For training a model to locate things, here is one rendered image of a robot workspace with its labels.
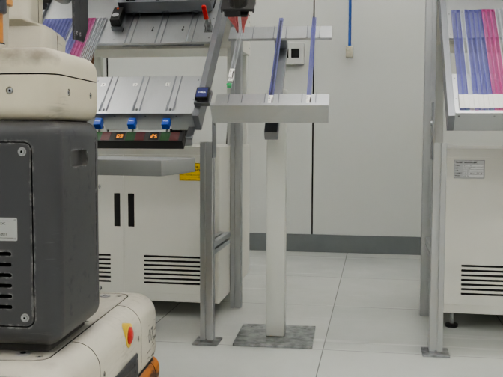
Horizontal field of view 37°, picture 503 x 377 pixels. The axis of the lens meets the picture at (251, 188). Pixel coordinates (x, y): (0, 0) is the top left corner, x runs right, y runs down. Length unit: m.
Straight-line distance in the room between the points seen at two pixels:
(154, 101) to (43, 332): 1.24
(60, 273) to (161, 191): 1.40
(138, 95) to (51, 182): 1.20
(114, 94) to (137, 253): 0.60
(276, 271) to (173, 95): 0.66
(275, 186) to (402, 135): 1.92
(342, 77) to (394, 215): 0.82
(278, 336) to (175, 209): 0.59
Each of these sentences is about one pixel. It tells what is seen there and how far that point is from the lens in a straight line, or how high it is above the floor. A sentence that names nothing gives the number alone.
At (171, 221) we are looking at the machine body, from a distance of 2.73.
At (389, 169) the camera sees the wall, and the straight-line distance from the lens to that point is 4.27.
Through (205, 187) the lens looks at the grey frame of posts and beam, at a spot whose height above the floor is 0.50.
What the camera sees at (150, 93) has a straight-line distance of 2.50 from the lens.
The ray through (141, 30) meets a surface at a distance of 2.78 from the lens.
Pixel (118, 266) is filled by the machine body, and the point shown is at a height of 0.18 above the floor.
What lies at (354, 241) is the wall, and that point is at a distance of 4.30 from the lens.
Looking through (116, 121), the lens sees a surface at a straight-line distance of 2.45.
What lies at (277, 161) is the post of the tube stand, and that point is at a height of 0.58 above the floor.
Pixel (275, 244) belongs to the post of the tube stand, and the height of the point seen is 0.31.
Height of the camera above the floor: 0.67
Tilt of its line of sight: 4 degrees down
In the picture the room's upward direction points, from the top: straight up
